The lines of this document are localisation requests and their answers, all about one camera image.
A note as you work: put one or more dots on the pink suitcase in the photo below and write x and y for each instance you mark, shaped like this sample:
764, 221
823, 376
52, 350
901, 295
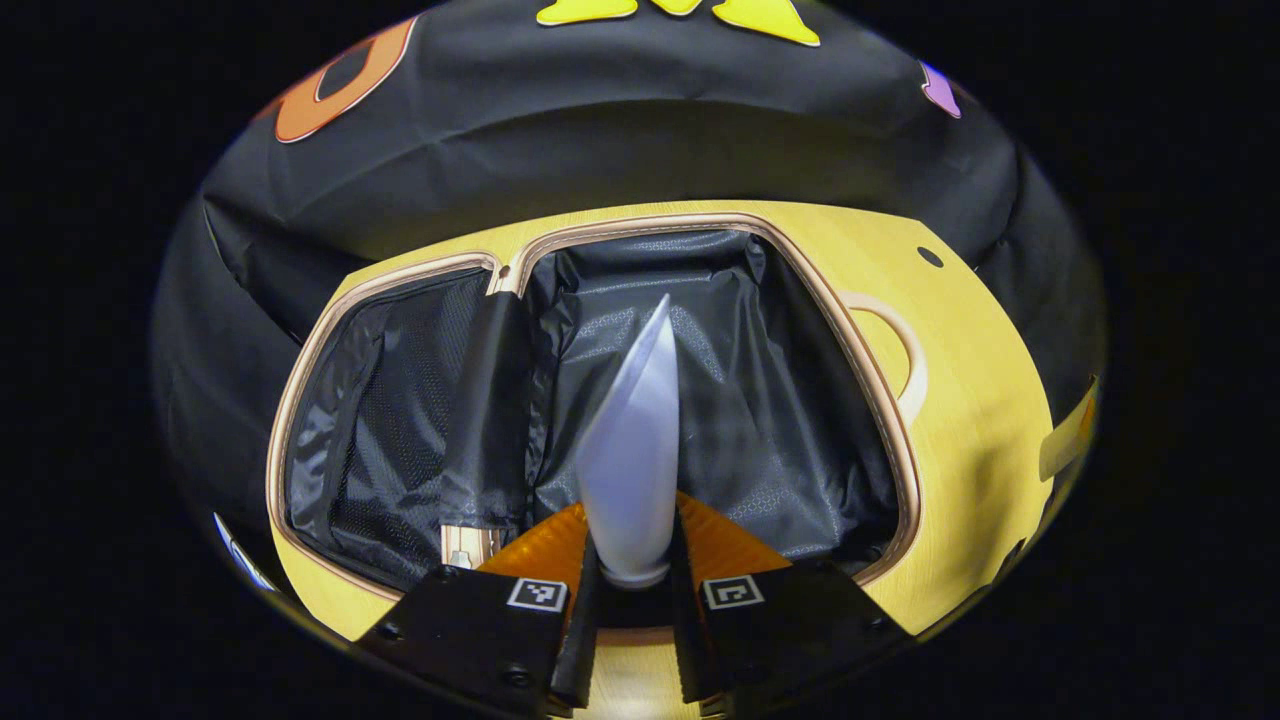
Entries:
760, 400

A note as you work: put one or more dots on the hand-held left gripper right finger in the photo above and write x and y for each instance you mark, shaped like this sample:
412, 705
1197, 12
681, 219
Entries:
690, 650

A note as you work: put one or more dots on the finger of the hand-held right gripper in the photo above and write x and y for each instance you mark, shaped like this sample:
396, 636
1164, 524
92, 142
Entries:
500, 640
690, 650

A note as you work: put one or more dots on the black backdrop cloth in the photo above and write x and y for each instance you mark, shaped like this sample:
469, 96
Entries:
600, 130

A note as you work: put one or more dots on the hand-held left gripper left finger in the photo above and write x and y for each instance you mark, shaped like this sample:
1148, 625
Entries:
580, 650

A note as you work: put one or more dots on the white skin care tube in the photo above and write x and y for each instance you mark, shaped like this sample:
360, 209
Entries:
630, 450

